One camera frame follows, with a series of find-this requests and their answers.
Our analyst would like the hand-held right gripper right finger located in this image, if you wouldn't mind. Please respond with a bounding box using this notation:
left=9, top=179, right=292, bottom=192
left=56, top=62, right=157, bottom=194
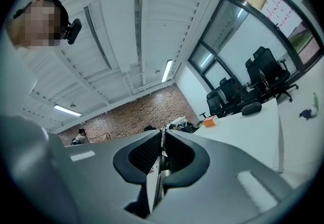
left=151, top=128, right=297, bottom=224

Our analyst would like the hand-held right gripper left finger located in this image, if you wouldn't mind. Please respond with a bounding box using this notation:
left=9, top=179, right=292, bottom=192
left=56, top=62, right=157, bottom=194
left=64, top=128, right=163, bottom=224

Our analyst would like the orange box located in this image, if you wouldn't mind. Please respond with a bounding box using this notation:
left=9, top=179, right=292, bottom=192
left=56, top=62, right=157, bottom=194
left=202, top=116, right=217, bottom=128

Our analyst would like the black office chair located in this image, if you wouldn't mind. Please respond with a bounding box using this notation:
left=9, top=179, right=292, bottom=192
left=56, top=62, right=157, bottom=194
left=245, top=57, right=269, bottom=103
left=206, top=90, right=226, bottom=119
left=219, top=77, right=244, bottom=114
left=252, top=46, right=299, bottom=103

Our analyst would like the black zip case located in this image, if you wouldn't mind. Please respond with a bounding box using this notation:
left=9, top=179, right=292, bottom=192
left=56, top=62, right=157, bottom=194
left=241, top=102, right=263, bottom=117

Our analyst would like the long ceiling light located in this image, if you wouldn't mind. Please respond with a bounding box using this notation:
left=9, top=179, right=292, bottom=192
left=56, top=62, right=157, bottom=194
left=161, top=59, right=174, bottom=83
left=53, top=104, right=82, bottom=117

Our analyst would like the dark crumpled cloth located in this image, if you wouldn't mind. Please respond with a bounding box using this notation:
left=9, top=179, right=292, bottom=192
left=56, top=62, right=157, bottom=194
left=298, top=108, right=316, bottom=121

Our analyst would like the person's white shirt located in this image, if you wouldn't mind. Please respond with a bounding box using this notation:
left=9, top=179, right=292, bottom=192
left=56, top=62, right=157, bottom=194
left=0, top=27, right=39, bottom=122

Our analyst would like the black-framed glass partition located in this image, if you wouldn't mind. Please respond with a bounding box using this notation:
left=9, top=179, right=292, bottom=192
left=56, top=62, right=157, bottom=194
left=187, top=0, right=324, bottom=92

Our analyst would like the person's head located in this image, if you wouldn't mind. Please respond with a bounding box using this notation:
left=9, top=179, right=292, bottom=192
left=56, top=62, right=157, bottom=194
left=5, top=0, right=70, bottom=50

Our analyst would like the white board with red marks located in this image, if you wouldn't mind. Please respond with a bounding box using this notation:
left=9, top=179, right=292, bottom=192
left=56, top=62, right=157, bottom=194
left=260, top=0, right=303, bottom=38

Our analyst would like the black head-worn camera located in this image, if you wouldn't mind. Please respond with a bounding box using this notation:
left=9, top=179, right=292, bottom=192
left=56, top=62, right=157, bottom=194
left=62, top=18, right=83, bottom=46

